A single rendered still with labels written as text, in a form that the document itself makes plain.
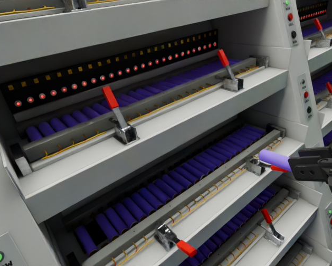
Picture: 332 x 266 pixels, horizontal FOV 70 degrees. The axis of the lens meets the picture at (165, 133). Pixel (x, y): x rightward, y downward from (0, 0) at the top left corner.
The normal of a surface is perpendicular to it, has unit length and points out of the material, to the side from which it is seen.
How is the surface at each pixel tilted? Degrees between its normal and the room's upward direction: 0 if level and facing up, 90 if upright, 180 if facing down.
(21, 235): 90
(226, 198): 21
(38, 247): 90
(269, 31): 90
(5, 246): 90
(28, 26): 111
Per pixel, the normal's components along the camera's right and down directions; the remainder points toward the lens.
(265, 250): -0.11, -0.86
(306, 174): -0.78, 0.39
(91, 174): 0.62, 0.34
